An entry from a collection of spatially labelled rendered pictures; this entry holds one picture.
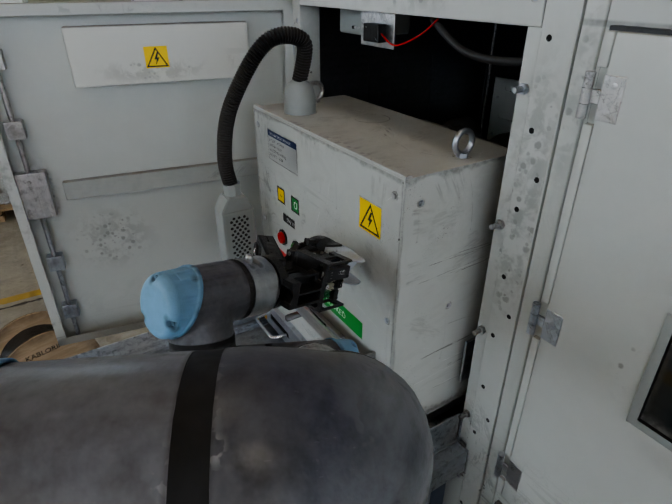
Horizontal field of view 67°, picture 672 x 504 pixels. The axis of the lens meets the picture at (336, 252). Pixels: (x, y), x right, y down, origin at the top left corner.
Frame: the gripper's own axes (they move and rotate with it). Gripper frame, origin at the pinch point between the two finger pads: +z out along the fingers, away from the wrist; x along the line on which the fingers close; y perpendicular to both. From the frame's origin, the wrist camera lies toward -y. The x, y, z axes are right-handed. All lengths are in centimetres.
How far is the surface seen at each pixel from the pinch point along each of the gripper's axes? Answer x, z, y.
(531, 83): 30.2, 3.7, 20.2
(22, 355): -91, -1, -144
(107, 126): 10, -11, -61
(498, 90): 33, 79, -19
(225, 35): 32, 6, -47
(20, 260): -114, 47, -296
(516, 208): 14.1, 7.2, 21.5
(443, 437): -31.7, 16.6, 17.0
